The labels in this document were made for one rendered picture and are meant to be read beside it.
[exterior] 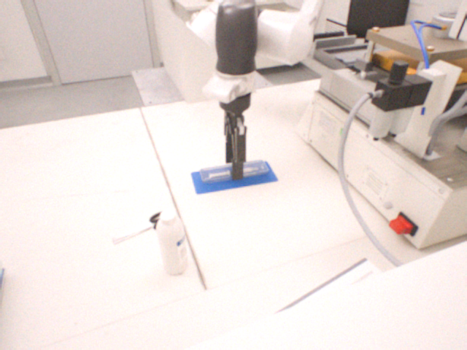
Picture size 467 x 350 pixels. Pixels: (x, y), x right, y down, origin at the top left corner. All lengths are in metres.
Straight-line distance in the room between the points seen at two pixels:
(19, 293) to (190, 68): 0.87
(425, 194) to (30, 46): 3.54
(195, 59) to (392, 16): 1.85
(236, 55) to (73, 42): 3.11
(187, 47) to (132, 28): 2.51
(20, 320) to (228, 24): 0.65
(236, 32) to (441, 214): 0.52
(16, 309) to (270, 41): 0.70
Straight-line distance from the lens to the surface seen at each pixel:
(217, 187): 0.85
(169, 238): 0.59
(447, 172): 0.73
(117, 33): 3.70
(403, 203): 0.78
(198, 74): 1.26
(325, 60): 1.05
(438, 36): 0.85
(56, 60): 3.77
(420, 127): 0.73
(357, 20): 2.74
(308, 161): 0.97
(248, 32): 0.68
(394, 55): 0.88
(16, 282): 0.78
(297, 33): 0.71
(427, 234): 0.76
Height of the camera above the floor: 1.30
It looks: 38 degrees down
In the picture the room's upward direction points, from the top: straight up
